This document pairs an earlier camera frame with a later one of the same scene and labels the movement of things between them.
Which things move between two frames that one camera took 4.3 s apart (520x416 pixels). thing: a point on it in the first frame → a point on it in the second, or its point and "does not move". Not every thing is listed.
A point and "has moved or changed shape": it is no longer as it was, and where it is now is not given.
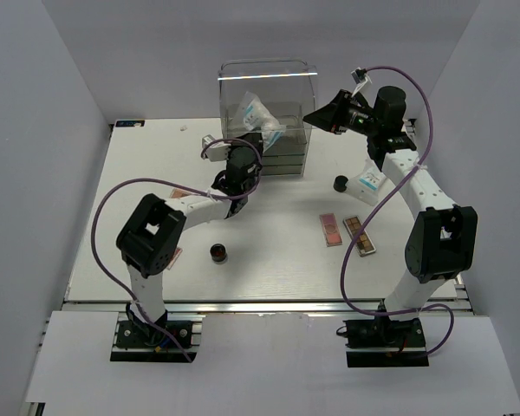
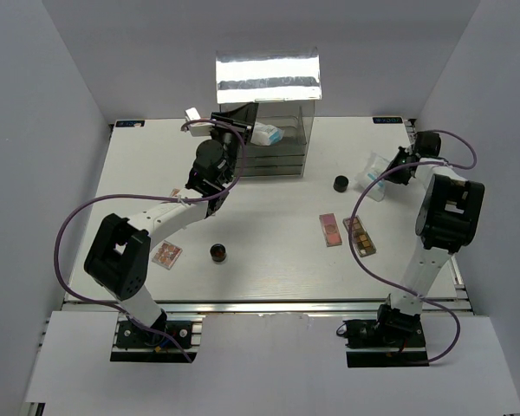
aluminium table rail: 263,306 does not move
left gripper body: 250,145 → 227,136
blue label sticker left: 128,123 does not move
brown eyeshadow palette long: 363,244 does not move
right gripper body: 353,117 → 400,175
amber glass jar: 217,252 does not move
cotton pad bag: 254,116 has moved or changed shape
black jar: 339,183 does not move
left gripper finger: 256,139 → 244,113
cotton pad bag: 367,185 has moved or changed shape
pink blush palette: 330,230 does not move
